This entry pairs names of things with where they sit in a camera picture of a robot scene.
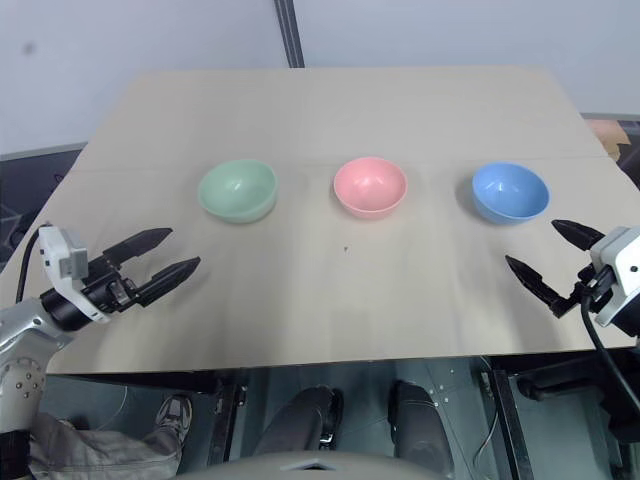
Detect brown cardboard pieces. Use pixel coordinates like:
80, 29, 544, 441
581, 111, 640, 192

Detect dark rounded robot leg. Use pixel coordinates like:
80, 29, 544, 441
386, 380, 455, 465
258, 383, 346, 460

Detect light green plastic bowl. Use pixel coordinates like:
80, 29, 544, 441
196, 158, 279, 225

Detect dark rounded right robot leg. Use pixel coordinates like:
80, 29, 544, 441
386, 380, 455, 465

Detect grey robot torso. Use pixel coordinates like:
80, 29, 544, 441
175, 438, 467, 480

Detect blue plastic bowl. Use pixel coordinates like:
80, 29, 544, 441
471, 163, 551, 227

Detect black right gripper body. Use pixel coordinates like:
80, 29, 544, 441
572, 264, 616, 315

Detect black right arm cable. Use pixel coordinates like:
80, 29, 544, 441
578, 291, 640, 430

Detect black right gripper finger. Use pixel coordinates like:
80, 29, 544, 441
550, 218, 604, 252
504, 254, 577, 319

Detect pink red plastic bowl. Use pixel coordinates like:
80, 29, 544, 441
333, 156, 409, 220

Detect dark vertical wall post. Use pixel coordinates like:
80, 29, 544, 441
272, 0, 307, 70

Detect grey sneaker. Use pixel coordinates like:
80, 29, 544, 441
155, 392, 194, 445

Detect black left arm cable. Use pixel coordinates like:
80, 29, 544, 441
14, 225, 49, 304

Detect dark rounded left robot leg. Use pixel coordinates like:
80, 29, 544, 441
258, 383, 346, 460

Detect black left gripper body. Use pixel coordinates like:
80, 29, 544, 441
81, 258, 145, 315

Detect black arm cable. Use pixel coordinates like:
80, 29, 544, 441
578, 291, 640, 430
14, 225, 49, 304

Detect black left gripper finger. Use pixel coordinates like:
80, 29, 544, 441
101, 228, 174, 263
133, 256, 202, 308

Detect black table frame leg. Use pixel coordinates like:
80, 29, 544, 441
208, 370, 250, 466
485, 365, 533, 480

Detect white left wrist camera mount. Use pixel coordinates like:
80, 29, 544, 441
38, 225, 112, 325

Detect person's grey trouser leg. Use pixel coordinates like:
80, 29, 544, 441
28, 411, 184, 480

